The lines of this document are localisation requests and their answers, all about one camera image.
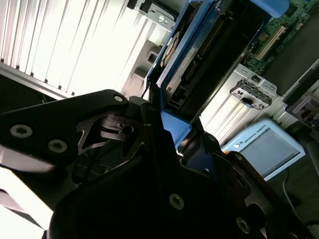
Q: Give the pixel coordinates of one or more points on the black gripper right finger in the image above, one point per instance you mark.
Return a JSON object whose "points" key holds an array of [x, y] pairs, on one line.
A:
{"points": [[261, 199]]}

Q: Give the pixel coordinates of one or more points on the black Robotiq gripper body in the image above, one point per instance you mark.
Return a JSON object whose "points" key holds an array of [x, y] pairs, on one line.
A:
{"points": [[112, 211]]}

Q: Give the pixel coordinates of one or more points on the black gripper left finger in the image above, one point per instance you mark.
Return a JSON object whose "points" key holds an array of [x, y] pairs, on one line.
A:
{"points": [[62, 119]]}

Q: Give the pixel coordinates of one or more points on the hard disk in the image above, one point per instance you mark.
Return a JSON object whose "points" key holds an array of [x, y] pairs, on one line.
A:
{"points": [[174, 127]]}

